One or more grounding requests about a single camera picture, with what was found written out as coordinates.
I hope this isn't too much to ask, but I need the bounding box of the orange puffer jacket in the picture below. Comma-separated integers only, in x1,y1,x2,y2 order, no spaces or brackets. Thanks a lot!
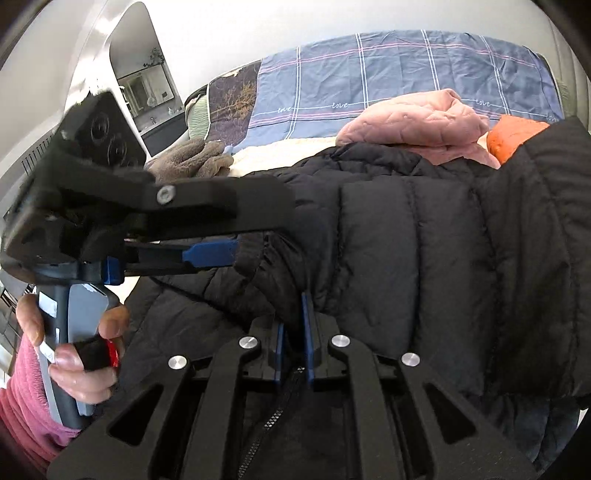
487,114,552,166

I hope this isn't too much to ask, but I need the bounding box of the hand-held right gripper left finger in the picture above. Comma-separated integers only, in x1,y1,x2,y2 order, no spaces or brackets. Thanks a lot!
46,318,289,480

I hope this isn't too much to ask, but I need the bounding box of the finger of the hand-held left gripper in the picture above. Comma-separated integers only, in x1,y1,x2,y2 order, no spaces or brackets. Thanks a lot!
122,236,242,278
126,176,297,241

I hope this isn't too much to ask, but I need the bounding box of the green pillow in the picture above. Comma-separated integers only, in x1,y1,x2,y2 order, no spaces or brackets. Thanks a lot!
185,90,209,141
554,76,575,123

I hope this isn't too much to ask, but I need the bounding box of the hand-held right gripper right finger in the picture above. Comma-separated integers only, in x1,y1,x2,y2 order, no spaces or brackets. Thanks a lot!
300,292,539,480

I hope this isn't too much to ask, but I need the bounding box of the brown fuzzy garment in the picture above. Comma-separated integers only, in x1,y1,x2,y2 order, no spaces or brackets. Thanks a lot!
147,138,235,183

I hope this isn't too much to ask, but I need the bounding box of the blue plaid bed cover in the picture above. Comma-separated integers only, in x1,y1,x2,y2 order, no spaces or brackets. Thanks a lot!
247,30,555,139

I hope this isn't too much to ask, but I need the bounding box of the person's left hand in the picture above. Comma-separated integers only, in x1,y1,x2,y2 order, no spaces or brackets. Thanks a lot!
16,293,131,403

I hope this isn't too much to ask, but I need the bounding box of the arched doorway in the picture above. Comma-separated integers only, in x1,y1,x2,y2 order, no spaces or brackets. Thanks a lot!
108,2,185,158

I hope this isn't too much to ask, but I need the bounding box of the person's left forearm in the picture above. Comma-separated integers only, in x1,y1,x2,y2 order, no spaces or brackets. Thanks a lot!
0,337,84,467

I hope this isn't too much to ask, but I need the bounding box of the dark tree-print blanket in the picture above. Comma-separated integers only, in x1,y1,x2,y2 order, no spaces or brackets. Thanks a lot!
205,62,262,144

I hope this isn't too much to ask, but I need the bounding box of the black puffer jacket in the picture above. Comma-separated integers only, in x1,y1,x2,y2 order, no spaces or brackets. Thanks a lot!
111,115,591,480

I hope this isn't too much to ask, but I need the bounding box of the pink quilted garment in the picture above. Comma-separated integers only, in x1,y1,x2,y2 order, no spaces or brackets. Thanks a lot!
336,89,502,169

